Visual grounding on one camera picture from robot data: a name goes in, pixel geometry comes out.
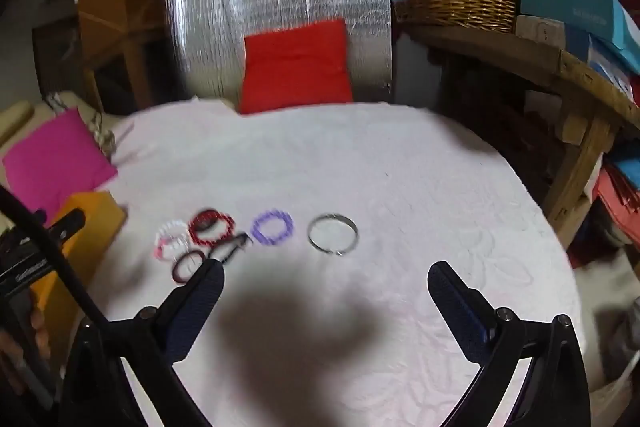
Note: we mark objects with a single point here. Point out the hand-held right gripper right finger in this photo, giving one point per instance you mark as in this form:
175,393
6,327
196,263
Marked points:
460,307

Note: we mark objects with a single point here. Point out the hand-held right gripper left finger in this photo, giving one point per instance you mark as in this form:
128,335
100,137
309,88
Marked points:
200,302

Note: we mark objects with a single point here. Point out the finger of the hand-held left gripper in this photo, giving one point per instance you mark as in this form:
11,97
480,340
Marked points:
67,224

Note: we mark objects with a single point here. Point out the orange box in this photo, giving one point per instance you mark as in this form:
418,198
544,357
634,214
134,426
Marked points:
95,227

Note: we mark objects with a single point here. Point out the dark red bangle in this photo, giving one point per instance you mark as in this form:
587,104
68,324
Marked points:
176,272

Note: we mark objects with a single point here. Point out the silver metal bangle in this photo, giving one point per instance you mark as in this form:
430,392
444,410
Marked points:
345,219

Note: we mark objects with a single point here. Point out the person's left hand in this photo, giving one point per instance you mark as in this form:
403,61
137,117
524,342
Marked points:
39,324

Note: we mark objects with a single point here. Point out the pink cushion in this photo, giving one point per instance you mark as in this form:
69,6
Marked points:
55,162

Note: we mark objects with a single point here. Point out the floral patterned cushion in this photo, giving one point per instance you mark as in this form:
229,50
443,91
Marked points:
103,137

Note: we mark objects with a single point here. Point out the cream sofa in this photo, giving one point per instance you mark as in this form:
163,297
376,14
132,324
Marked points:
30,112

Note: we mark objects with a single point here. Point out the white textured blanket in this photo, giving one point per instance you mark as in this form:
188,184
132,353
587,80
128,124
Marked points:
375,187

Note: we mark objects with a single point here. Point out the red bag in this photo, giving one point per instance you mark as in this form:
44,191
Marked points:
617,202

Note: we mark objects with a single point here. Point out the wooden side table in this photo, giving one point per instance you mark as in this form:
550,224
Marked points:
575,107

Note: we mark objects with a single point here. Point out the silver foil mat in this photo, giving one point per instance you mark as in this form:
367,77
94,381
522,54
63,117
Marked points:
225,32

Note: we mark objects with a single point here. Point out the red cushion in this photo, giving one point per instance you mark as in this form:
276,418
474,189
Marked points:
295,67

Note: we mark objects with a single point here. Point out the small white box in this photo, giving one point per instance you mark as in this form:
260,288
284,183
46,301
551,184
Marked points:
540,32

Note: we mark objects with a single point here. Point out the teal cardboard box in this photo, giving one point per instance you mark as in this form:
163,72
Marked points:
575,7

